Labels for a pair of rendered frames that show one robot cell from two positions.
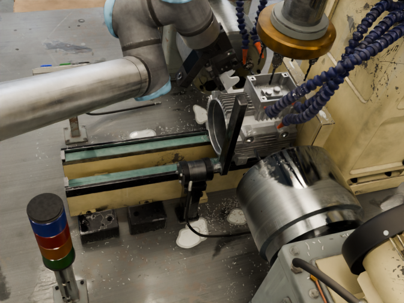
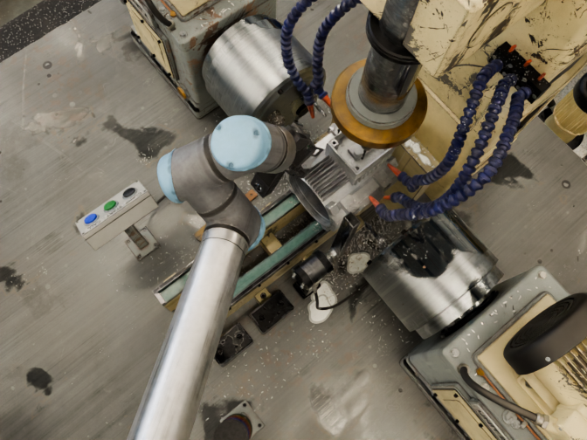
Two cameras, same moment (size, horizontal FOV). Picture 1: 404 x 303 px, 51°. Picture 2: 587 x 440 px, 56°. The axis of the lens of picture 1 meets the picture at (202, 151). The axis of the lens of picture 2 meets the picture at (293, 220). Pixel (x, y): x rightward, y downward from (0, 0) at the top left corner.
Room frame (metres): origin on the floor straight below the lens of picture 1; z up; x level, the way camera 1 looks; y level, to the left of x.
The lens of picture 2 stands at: (0.42, 0.16, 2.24)
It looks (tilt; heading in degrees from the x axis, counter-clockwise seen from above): 73 degrees down; 339
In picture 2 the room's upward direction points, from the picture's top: 8 degrees clockwise
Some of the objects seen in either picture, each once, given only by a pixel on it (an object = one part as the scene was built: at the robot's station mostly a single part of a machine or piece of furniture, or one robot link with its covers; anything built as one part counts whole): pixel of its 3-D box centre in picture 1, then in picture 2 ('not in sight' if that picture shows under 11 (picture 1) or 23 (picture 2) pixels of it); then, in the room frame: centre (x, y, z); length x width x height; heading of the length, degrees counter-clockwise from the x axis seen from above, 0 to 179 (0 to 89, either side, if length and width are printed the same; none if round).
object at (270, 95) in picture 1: (271, 96); (359, 149); (0.87, -0.15, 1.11); 0.12 x 0.11 x 0.07; 116
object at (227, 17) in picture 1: (214, 38); (252, 65); (1.18, 0.03, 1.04); 0.37 x 0.25 x 0.25; 25
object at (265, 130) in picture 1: (249, 122); (341, 175); (0.85, -0.12, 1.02); 0.20 x 0.19 x 0.19; 116
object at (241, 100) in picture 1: (230, 139); (342, 237); (0.68, -0.06, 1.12); 0.04 x 0.03 x 0.26; 115
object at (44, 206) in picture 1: (60, 260); (238, 429); (0.35, 0.24, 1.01); 0.08 x 0.08 x 0.42; 25
